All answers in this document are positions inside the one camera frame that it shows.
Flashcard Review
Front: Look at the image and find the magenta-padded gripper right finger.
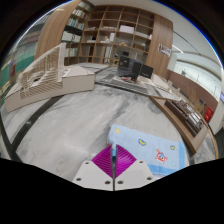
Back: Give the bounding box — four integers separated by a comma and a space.
114, 144, 157, 192

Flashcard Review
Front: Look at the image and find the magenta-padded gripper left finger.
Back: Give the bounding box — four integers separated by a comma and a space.
72, 144, 114, 192

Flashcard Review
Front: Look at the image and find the light blue printed towel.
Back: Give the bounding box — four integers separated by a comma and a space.
106, 124, 186, 177

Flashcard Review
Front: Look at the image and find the brown model on wooden base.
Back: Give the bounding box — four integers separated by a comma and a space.
148, 96, 209, 156

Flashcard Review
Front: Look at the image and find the small white building model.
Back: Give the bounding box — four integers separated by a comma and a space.
149, 73, 174, 93

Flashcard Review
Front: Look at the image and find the white architectural model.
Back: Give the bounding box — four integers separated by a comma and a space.
3, 42, 97, 113

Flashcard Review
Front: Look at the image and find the black building model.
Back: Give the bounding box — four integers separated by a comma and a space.
99, 55, 155, 96

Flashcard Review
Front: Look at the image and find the bookshelf with teal books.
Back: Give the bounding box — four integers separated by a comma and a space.
0, 23, 44, 98

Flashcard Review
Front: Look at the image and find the wooden shelf unit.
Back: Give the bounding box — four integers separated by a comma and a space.
61, 1, 156, 68

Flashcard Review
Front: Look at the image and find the wall poster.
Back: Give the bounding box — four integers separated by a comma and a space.
157, 43, 172, 57

